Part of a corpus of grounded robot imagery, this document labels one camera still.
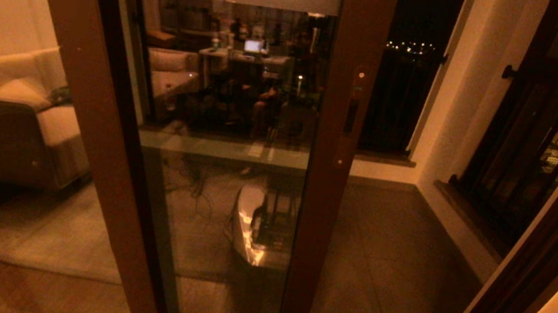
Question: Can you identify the brown-framed fixed glass panel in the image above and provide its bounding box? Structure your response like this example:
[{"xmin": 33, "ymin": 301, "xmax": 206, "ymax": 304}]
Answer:
[{"xmin": 0, "ymin": 0, "xmax": 209, "ymax": 313}]

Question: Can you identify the short stone side sill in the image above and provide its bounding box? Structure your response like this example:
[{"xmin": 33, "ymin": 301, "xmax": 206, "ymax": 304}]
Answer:
[{"xmin": 426, "ymin": 178, "xmax": 523, "ymax": 261}]

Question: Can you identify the brown-framed sliding glass door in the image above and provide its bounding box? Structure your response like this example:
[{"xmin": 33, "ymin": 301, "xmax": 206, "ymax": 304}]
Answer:
[{"xmin": 55, "ymin": 0, "xmax": 402, "ymax": 313}]

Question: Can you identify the wide dark metal balcony railing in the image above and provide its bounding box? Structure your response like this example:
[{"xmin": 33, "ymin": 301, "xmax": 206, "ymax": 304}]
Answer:
[{"xmin": 359, "ymin": 39, "xmax": 450, "ymax": 160}]

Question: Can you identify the narrow dark metal side railing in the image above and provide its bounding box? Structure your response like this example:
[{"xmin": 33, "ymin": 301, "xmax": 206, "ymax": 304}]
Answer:
[{"xmin": 442, "ymin": 0, "xmax": 558, "ymax": 256}]

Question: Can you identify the long stone railing sill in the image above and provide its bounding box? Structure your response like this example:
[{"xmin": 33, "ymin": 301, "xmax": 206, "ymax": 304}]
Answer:
[{"xmin": 143, "ymin": 118, "xmax": 417, "ymax": 170}]

